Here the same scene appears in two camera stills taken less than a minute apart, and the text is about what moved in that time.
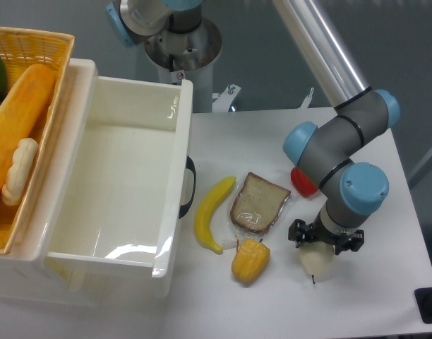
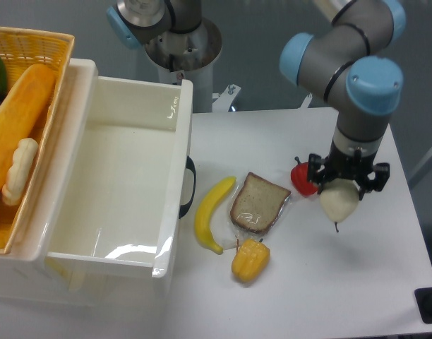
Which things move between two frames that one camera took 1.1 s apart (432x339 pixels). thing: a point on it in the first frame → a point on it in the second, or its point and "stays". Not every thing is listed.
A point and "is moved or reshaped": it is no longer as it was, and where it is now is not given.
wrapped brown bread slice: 258,204 stays
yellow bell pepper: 250,260 stays
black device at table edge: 428,301 stays
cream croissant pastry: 20,171 stays
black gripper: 299,232 → 357,167
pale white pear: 316,258 is moved or reshaped
